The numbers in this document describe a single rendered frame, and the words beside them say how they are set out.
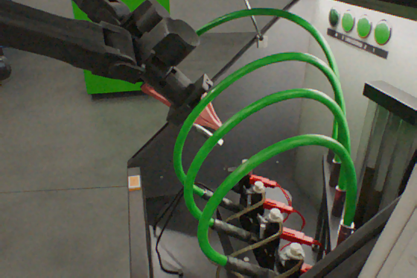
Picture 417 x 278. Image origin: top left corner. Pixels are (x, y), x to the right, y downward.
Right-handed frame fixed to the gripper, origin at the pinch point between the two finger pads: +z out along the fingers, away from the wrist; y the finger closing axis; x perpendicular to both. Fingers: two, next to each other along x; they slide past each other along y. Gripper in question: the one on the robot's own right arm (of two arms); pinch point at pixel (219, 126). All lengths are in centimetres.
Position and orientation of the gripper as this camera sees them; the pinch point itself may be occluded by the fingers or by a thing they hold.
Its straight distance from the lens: 69.3
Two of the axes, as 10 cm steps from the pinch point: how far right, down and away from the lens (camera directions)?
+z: 7.2, 6.3, 3.0
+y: 7.0, -6.3, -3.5
